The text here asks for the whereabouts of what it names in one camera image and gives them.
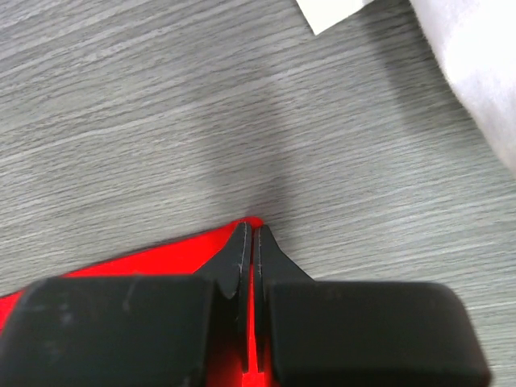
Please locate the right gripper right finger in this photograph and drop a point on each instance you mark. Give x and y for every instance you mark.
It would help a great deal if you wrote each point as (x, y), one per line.
(358, 333)

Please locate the red t shirt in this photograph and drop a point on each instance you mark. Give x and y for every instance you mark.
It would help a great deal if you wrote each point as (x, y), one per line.
(181, 258)

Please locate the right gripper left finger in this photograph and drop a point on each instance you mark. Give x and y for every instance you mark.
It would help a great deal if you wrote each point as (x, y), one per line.
(121, 330)

